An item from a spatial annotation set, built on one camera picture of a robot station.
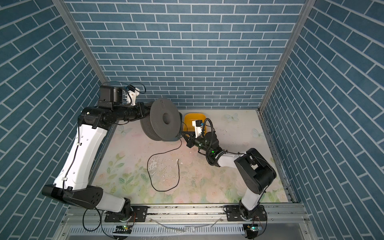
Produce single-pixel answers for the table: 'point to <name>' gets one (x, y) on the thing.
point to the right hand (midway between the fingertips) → (180, 131)
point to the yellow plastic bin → (189, 117)
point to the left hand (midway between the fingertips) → (152, 109)
